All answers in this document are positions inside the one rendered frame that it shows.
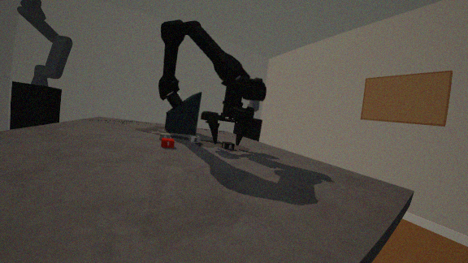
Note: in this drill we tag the red block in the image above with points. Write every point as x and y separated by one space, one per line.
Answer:
168 143

